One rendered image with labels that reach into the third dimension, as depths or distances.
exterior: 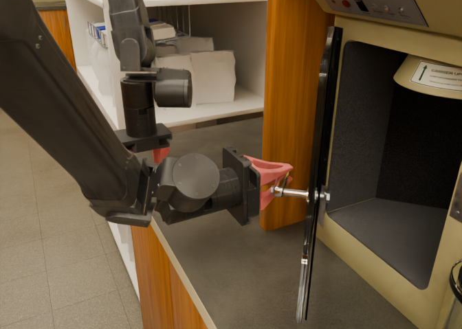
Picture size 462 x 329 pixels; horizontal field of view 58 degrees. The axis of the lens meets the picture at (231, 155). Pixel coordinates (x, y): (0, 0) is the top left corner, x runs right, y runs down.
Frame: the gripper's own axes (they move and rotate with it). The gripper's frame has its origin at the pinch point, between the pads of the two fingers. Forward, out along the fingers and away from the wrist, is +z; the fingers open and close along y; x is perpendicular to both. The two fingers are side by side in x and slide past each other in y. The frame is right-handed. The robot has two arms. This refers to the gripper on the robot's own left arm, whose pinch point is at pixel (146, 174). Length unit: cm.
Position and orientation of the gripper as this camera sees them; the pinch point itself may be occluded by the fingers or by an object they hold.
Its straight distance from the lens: 86.1
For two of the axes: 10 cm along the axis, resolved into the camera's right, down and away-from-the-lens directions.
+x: -4.5, -3.8, 8.1
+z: 0.1, 9.0, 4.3
